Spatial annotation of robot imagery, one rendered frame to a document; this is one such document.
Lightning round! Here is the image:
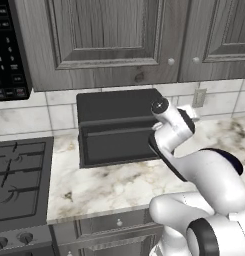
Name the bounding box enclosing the grey wall socket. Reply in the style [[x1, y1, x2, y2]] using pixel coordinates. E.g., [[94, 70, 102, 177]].
[[192, 88, 208, 109]]

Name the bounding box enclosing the black microwave oven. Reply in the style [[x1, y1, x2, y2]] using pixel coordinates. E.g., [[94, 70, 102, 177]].
[[0, 0, 33, 103]]

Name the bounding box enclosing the dark grey toaster oven door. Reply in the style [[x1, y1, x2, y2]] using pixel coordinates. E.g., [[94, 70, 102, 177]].
[[78, 126, 162, 169]]

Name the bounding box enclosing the wide grey wood cupboard door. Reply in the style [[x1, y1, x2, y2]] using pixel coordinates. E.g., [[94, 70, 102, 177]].
[[13, 0, 191, 92]]

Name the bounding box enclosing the grey wood base cupboard door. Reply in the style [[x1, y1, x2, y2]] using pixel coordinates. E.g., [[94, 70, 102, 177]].
[[56, 227, 164, 256]]

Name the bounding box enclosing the dark grey toaster oven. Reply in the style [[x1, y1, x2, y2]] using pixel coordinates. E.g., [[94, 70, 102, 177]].
[[75, 87, 169, 169]]

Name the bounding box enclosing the narrow grey wood cupboard door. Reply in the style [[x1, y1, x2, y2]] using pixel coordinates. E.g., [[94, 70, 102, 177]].
[[178, 0, 245, 83]]

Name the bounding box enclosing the dark round hob knob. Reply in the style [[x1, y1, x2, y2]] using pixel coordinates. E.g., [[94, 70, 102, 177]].
[[0, 236, 9, 251], [18, 231, 35, 245]]

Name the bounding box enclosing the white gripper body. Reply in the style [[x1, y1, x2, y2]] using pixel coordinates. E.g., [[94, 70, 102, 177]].
[[176, 105, 201, 123]]

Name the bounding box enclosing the black gas hob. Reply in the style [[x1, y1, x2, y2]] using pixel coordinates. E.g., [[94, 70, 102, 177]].
[[0, 135, 55, 256]]

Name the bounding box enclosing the grey wood drawer front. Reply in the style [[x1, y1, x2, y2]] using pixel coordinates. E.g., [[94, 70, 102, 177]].
[[74, 209, 154, 236]]

